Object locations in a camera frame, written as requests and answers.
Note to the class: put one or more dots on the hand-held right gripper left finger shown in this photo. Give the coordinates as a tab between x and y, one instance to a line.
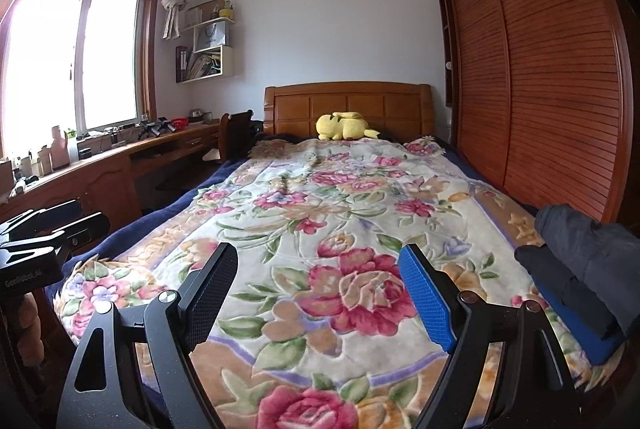
212	294

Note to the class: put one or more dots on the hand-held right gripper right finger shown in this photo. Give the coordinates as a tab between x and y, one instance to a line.
425	296

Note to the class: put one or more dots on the wooden chair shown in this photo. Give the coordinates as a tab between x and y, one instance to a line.
235	134

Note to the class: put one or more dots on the blue folded cloth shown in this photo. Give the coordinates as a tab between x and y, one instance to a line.
585	339

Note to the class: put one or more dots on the wooden slatted wardrobe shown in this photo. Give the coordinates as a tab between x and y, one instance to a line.
540	59

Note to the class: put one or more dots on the white wall shelf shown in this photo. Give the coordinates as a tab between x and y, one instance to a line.
220	64

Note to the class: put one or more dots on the tied beige curtain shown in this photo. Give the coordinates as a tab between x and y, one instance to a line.
175	4

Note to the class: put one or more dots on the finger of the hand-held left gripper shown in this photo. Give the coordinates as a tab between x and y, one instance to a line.
50	215
87	226

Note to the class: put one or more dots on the wooden bed headboard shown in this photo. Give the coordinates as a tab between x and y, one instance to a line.
300	104

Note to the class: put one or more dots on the red bowl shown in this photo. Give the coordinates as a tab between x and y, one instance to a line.
180	125

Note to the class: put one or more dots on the person's left hand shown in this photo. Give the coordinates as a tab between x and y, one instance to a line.
37	319

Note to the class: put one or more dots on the yellow shelf ornament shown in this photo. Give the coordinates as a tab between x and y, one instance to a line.
226	14

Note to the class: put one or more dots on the metal pot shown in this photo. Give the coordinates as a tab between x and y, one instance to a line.
200	115

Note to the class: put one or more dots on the yellow plush toy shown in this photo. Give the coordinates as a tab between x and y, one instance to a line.
340	126

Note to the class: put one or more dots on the wooden desk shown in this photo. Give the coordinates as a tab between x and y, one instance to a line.
100	179

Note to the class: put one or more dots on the white paper bag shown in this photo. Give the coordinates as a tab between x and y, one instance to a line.
210	36

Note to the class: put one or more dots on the black file binder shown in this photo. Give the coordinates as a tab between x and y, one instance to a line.
182	65

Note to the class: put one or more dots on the dark navy jacket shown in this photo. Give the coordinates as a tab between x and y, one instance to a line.
585	259

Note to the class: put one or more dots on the floral blanket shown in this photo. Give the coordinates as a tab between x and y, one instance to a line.
320	189

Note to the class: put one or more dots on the white bottle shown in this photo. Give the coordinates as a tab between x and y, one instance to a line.
73	148

